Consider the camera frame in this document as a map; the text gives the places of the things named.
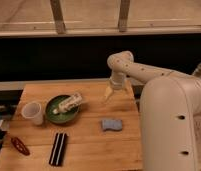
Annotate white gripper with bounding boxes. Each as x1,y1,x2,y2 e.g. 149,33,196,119
104,71,126,101

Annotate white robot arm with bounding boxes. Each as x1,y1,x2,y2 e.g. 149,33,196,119
104,51,201,171

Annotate green bowl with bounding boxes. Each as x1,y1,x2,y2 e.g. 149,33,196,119
45,95,80,124

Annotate black striped rectangular bar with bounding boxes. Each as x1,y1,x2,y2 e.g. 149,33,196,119
49,133,68,166

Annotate white plastic cup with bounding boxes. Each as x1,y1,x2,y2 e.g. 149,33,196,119
21,101,43,125

